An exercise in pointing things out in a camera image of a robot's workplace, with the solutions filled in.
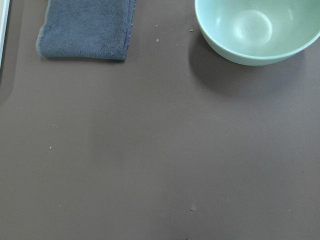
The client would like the green bowl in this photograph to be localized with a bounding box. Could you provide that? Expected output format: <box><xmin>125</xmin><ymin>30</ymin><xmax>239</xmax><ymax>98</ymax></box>
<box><xmin>194</xmin><ymin>0</ymin><xmax>320</xmax><ymax>66</ymax></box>

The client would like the grey folded cloth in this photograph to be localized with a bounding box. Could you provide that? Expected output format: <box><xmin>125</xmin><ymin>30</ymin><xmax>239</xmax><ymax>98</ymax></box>
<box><xmin>36</xmin><ymin>0</ymin><xmax>135</xmax><ymax>61</ymax></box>

